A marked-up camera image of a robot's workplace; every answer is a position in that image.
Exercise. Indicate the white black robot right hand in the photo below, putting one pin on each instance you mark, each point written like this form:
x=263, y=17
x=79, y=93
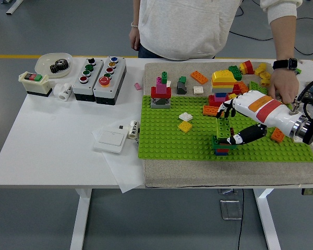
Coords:
x=263, y=109

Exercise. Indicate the person's left hand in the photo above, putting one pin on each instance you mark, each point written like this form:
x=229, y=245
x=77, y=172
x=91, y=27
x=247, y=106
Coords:
x=284, y=83

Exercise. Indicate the person's right hand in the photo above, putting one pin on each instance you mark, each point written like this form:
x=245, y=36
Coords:
x=134, y=39

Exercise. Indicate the small yellow brick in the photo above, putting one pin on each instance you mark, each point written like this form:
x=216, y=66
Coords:
x=261, y=66
x=265, y=82
x=265, y=75
x=257, y=72

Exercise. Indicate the orange toy brick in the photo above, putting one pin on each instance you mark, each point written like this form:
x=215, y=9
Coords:
x=243, y=87
x=277, y=135

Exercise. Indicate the red yellow orange brick stack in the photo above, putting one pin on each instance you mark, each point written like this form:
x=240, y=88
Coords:
x=246, y=67

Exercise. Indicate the long light green brick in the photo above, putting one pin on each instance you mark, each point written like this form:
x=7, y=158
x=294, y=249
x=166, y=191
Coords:
x=223, y=127

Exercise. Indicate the dark green brick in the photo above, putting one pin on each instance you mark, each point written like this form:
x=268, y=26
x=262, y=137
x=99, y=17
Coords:
x=234, y=71

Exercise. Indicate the person's left forearm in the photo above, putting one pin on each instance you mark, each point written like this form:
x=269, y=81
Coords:
x=283, y=39

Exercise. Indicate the person's right forearm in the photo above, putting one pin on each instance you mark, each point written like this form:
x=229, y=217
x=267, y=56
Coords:
x=137, y=11

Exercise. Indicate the green toy brick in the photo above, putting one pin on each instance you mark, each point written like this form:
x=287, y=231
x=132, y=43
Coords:
x=254, y=86
x=263, y=90

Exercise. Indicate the yellow round brick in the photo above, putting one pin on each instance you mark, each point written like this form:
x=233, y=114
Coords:
x=232, y=96

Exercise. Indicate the red toy brick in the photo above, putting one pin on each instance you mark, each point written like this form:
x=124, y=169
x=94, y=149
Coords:
x=236, y=89

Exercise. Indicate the small pink brick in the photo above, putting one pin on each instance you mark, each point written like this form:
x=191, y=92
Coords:
x=137, y=86

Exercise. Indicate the yellow orange red brick tower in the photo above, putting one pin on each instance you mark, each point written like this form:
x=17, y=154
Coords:
x=221, y=78

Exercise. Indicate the thick orange brick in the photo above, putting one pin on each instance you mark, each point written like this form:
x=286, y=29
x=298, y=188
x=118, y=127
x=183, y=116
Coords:
x=210, y=110

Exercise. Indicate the brown green blue brick stack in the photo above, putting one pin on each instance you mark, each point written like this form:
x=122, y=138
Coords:
x=224, y=149

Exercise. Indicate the red pink grey brick tower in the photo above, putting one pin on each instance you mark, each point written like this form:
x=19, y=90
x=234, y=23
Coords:
x=160, y=89

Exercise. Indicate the small green brick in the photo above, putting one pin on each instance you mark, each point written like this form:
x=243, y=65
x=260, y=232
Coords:
x=182, y=79

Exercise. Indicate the dark grey slope brick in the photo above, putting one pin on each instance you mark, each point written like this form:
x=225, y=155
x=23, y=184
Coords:
x=181, y=88

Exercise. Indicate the white square tile brick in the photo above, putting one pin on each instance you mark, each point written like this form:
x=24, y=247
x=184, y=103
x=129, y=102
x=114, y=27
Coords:
x=198, y=90

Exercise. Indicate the flat orange brick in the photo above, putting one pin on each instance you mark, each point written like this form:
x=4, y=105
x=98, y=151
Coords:
x=199, y=77

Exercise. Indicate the yellow square brick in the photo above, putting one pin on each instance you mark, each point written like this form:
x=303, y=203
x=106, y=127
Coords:
x=185, y=126

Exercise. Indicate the green toy baseplate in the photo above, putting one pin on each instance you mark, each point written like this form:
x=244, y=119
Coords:
x=172, y=140

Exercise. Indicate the grey green tool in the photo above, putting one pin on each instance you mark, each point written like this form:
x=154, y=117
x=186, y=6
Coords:
x=298, y=70

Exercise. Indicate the black wristwatch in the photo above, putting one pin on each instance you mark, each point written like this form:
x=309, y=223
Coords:
x=284, y=63

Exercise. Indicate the black device box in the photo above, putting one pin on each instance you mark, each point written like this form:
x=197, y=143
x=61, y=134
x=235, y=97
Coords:
x=311, y=95

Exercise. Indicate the person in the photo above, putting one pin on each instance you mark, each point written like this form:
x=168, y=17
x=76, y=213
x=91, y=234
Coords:
x=185, y=26

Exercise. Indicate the grey emergency-stop control box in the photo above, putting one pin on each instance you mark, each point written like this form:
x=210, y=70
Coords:
x=108, y=93

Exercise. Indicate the grey four-button control box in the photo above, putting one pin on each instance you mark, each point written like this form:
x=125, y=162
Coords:
x=83, y=88

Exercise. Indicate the grey-brown mat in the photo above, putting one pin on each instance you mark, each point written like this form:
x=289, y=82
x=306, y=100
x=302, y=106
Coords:
x=224, y=173

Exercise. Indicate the black metal gear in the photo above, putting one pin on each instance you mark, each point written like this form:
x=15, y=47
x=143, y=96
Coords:
x=59, y=66

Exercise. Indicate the white pipe tee fitting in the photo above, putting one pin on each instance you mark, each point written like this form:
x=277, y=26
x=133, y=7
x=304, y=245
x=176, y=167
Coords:
x=64, y=93

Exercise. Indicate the metal plate under table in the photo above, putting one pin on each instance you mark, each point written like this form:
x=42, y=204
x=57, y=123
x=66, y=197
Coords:
x=228, y=191

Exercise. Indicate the white printed cylinder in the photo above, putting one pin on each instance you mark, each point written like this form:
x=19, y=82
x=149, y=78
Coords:
x=132, y=130

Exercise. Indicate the translucent white bowl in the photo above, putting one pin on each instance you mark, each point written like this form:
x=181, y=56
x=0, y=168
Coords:
x=43, y=63

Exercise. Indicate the desk controller panel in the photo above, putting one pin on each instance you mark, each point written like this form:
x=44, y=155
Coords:
x=311, y=192

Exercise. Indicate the metal floor socket box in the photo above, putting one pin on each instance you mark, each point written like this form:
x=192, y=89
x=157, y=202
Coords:
x=230, y=209

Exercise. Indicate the white table leg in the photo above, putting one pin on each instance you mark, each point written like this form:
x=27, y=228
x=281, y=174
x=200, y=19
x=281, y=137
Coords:
x=81, y=221
x=267, y=221

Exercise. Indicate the white desk leg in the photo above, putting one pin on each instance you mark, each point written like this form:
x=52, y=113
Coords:
x=14, y=6

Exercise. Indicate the white paper sheet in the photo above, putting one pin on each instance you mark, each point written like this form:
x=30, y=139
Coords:
x=125, y=174

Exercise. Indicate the white wall switch plate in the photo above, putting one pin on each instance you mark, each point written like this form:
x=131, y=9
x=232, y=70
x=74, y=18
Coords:
x=109, y=140

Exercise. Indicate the cream red-green switch box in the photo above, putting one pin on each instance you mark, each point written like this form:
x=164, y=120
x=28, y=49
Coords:
x=35, y=84

